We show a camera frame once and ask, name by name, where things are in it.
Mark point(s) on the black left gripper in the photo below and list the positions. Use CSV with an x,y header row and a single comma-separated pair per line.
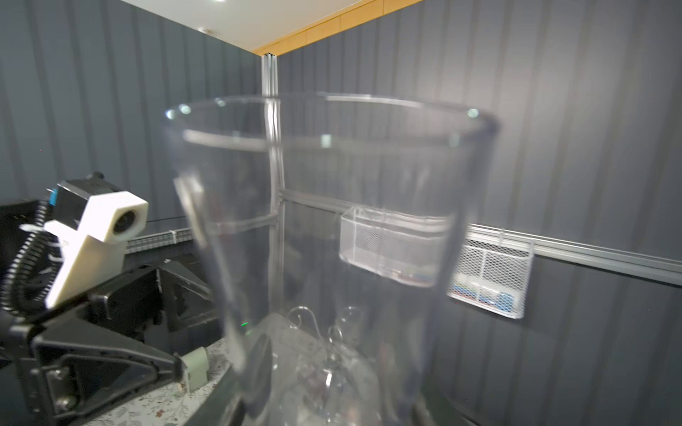
x,y
117,341

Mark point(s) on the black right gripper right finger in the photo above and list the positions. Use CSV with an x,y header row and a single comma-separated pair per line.
x,y
436,410

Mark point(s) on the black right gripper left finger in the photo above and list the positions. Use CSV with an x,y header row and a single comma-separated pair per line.
x,y
224,406

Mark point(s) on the clear flute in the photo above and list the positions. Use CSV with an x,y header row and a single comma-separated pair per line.
x,y
264,181

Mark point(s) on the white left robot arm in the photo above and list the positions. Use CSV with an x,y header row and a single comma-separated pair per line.
x,y
24,287

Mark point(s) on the silver wine glass rack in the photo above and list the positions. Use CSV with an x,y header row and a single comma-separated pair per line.
x,y
333,384

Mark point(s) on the items in white basket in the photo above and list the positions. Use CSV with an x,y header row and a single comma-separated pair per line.
x,y
482,291

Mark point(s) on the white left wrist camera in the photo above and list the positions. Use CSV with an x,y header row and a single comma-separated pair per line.
x,y
93,221

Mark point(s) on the white wire mesh basket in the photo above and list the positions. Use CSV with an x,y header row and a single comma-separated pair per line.
x,y
408,249

